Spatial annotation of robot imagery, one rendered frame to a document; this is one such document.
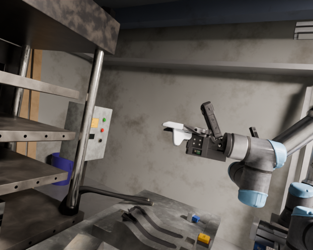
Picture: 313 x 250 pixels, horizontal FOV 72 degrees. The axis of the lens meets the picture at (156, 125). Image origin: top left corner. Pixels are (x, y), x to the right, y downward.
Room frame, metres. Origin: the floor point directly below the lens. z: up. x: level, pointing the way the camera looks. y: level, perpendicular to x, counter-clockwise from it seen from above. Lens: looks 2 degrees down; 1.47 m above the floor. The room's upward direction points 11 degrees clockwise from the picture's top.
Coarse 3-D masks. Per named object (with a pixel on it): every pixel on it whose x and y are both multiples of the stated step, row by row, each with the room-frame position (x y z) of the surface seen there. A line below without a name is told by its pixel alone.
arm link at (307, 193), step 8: (296, 184) 1.18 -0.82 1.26; (304, 184) 1.19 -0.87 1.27; (288, 192) 1.18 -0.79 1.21; (296, 192) 1.13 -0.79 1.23; (304, 192) 1.11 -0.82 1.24; (312, 192) 1.11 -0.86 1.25; (288, 200) 1.16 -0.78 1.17; (296, 200) 1.12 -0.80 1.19; (304, 200) 1.10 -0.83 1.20; (312, 200) 1.11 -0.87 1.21
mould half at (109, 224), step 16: (144, 208) 1.25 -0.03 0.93; (96, 224) 1.11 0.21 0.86; (112, 224) 1.14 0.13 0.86; (128, 224) 1.04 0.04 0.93; (144, 224) 1.12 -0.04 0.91; (160, 224) 1.20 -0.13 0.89; (112, 240) 1.06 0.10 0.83; (128, 240) 1.02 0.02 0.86; (144, 240) 1.01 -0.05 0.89; (176, 240) 1.06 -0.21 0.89
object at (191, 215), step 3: (189, 213) 1.50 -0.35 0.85; (192, 213) 1.51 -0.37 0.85; (195, 213) 1.53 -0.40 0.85; (189, 216) 1.50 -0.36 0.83; (192, 216) 1.49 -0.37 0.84; (195, 216) 1.50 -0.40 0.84; (189, 219) 1.50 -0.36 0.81; (192, 219) 1.49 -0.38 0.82; (195, 219) 1.48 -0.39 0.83; (198, 219) 1.48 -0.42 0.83; (201, 222) 1.47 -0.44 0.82; (204, 222) 1.46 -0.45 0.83
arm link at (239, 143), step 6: (234, 138) 0.60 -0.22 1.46; (240, 138) 0.60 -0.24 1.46; (246, 138) 0.61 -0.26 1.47; (234, 144) 0.59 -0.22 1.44; (240, 144) 0.59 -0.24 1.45; (246, 144) 0.59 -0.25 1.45; (234, 150) 0.59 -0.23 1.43; (240, 150) 0.59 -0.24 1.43; (246, 150) 0.59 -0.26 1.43; (228, 156) 0.62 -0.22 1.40; (234, 156) 0.60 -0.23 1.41; (240, 156) 0.60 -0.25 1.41
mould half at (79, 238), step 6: (78, 234) 0.92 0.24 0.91; (72, 240) 0.87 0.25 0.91; (78, 240) 0.88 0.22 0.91; (84, 240) 0.88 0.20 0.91; (90, 240) 0.89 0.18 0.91; (96, 240) 0.90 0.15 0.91; (102, 240) 0.91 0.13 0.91; (72, 246) 0.83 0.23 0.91; (78, 246) 0.84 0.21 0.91; (84, 246) 0.85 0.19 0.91; (90, 246) 0.85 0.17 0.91; (96, 246) 0.86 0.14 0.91; (102, 246) 0.90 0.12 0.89
